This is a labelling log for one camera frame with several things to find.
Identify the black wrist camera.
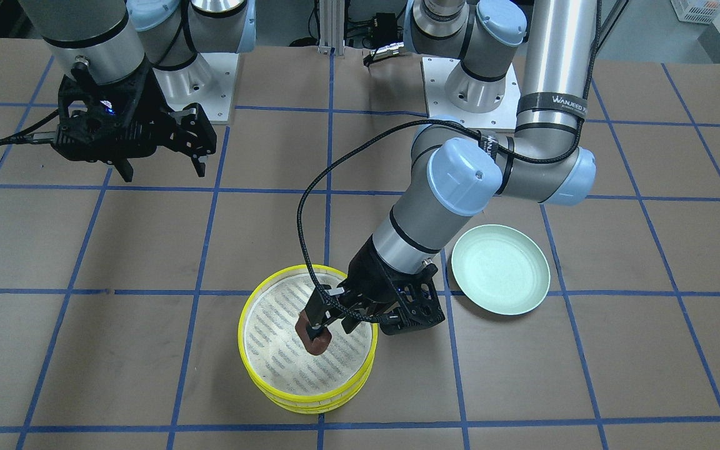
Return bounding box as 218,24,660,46
379,259,446,336
52,57,171,165

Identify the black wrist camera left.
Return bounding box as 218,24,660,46
379,259,446,336

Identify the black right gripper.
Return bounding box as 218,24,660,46
114,81,217,183

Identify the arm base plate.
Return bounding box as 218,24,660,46
422,57,521,132
154,53,240,125

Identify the light green plate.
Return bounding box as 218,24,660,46
451,224,551,316

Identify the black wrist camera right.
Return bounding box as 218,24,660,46
52,57,171,165

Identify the brown bun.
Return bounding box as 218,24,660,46
294,314,333,356

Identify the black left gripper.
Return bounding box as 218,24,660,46
302,238,423,335

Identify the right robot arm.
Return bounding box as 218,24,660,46
14,1,256,182

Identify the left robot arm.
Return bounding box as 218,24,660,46
295,1,602,344

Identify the black camera cable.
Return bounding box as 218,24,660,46
296,0,604,294
0,109,61,154

